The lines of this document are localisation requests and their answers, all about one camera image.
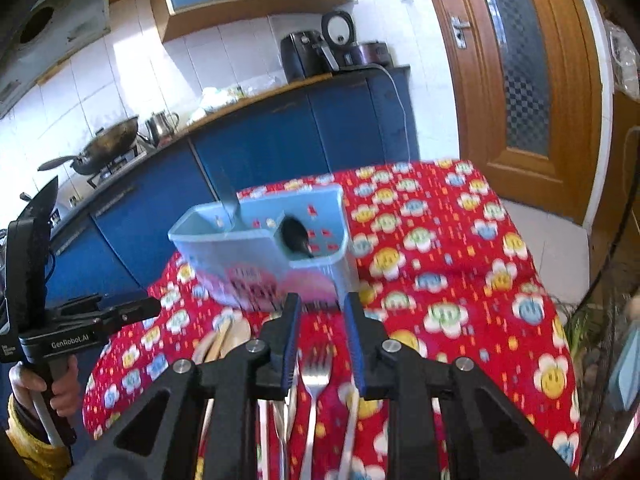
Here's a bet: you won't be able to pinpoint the metal kettle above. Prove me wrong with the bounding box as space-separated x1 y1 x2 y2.
144 109 181 145

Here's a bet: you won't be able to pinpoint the red floral tablecloth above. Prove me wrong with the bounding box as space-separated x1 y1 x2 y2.
82 159 583 480

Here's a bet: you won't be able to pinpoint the white chopstick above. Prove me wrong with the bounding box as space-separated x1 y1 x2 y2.
339 394 362 480

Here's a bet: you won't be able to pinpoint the wooden spoon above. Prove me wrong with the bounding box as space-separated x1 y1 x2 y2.
192 310 253 367

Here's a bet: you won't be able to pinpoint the white power cable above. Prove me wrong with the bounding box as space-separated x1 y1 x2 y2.
372 62 421 163

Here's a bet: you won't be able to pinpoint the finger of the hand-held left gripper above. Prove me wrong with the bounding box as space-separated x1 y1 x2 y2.
50 296 162 334

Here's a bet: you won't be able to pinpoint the metal door handle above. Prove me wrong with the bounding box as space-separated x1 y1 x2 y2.
450 15 472 51

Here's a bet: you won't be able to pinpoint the person's left hand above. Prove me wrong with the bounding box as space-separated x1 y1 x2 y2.
9 356 81 414

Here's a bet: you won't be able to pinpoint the black air fryer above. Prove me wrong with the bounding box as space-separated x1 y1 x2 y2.
280 30 333 85

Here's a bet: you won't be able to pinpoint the grey range hood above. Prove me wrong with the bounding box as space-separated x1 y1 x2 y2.
0 0 112 116

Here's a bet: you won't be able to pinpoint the black spoon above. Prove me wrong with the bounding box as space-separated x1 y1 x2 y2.
279 215 317 260

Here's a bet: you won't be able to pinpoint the wooden chopstick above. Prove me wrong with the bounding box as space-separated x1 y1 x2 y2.
202 327 228 364
210 317 235 361

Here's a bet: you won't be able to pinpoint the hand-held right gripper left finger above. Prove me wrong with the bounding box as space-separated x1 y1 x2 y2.
65 292 303 480

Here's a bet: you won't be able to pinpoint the metal fork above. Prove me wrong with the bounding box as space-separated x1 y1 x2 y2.
299 342 334 480

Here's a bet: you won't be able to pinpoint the small black wok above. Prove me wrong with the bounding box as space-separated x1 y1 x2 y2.
19 175 61 233

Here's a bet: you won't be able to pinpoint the wooden door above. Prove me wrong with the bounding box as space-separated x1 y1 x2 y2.
417 0 603 226

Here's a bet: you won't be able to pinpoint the gas stove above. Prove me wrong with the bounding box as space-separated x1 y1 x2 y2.
86 142 153 191

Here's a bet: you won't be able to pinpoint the black rice cooker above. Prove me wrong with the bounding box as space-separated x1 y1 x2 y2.
320 10 392 68

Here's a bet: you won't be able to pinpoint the light blue plastic object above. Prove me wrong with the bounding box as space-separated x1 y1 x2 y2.
614 317 640 413

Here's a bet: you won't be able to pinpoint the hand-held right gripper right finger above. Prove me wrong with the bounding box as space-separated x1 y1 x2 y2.
343 291 576 480

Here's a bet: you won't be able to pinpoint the white cloth bundle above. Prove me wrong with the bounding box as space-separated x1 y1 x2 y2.
199 85 247 113

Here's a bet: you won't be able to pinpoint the person's left forearm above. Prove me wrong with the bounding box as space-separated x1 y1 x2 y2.
4 394 72 480

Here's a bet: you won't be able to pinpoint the black wok with handle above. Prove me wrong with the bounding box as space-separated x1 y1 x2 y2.
37 115 142 177

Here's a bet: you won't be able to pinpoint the light blue utensil holder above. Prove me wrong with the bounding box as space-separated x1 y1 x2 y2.
167 182 358 311

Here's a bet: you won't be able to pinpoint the metal spoon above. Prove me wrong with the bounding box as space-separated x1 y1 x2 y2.
210 157 247 232
272 355 302 480

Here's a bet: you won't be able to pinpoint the blue base cabinets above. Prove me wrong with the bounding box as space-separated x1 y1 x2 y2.
47 65 421 311

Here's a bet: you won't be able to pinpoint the clear plastic bag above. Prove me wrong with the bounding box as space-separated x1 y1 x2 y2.
607 22 640 98

